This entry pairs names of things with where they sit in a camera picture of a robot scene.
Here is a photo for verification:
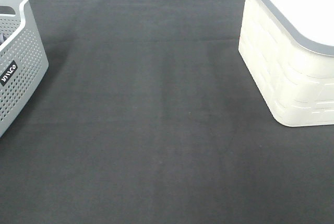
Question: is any black table cloth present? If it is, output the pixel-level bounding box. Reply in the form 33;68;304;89
1;0;333;223

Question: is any white woven-pattern storage box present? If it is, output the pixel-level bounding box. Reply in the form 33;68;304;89
238;0;333;127

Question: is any grey perforated plastic basket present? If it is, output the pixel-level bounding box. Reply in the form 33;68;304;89
1;0;49;134

